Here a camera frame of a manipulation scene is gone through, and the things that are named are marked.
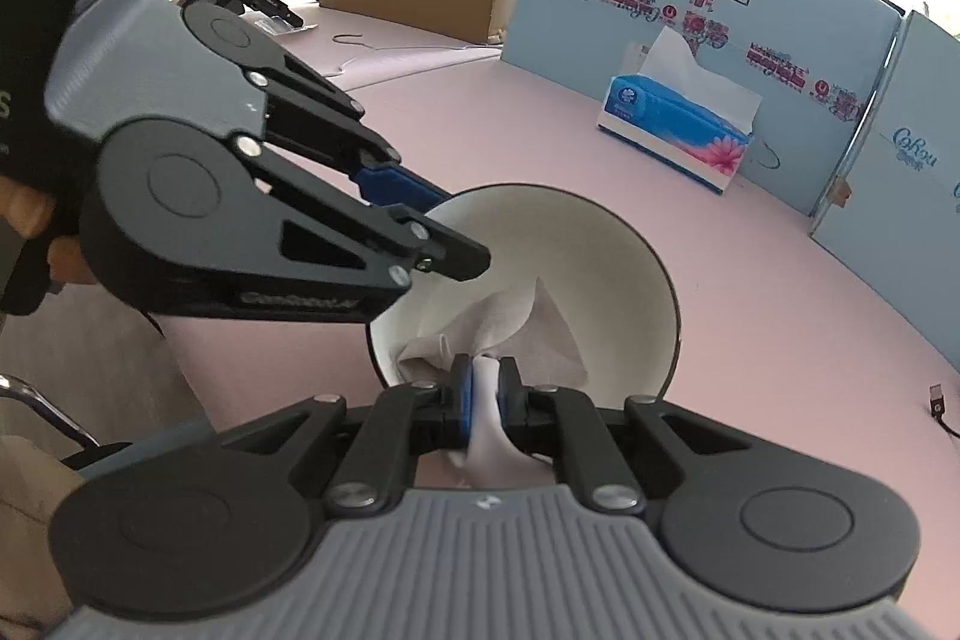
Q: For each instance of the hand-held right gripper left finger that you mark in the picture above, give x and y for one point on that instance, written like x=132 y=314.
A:
x=465 y=396

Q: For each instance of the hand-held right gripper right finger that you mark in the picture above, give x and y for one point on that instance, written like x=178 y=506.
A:
x=508 y=396

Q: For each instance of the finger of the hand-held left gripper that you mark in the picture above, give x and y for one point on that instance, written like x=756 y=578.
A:
x=442 y=246
x=390 y=183

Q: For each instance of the white tissue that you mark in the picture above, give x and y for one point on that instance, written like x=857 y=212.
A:
x=525 y=332

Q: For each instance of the white bowl with dark rim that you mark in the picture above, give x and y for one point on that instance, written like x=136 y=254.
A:
x=570 y=250

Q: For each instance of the person's left hand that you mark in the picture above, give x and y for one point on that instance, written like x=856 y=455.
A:
x=19 y=205

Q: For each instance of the blue cardboard panel red tape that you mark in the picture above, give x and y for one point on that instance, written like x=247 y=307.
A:
x=570 y=33

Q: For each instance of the blue floral tissue box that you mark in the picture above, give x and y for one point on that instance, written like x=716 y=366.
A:
x=675 y=123

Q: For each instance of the plain blue cardboard panel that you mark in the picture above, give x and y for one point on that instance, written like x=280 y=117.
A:
x=900 y=212

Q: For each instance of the metal chair frame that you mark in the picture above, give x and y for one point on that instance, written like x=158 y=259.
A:
x=45 y=411

